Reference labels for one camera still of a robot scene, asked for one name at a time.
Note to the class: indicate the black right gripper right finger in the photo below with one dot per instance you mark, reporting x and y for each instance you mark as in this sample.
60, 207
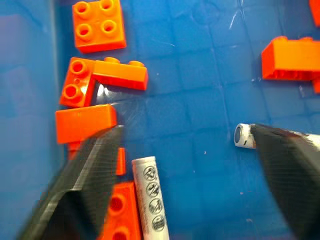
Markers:
292, 180

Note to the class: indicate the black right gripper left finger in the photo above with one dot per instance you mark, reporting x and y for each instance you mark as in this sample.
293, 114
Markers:
82, 187

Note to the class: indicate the blue plastic bin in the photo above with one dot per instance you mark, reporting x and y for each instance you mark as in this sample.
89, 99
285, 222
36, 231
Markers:
195, 100

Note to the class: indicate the small orange brick piece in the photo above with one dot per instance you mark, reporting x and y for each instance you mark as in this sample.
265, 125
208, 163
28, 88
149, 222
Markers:
121, 161

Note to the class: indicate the orange two-stud brick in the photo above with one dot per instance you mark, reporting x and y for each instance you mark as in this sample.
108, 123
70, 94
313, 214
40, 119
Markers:
122, 212

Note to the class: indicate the orange rectangular brick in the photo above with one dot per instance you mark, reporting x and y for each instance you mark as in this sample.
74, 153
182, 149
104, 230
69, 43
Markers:
82, 122

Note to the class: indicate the white battery with black marks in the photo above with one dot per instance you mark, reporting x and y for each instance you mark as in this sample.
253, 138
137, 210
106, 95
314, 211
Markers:
243, 136

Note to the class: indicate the white battery with warning icons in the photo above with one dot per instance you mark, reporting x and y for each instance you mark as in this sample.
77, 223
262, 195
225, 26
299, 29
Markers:
151, 197

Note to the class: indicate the orange L-shaped brick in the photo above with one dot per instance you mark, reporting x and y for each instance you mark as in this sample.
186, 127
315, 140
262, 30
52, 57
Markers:
82, 80

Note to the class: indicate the large orange brick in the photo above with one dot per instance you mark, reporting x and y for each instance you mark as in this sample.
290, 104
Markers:
290, 60

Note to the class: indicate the orange four-stud square brick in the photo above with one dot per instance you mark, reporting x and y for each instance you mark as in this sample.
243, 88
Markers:
98, 25

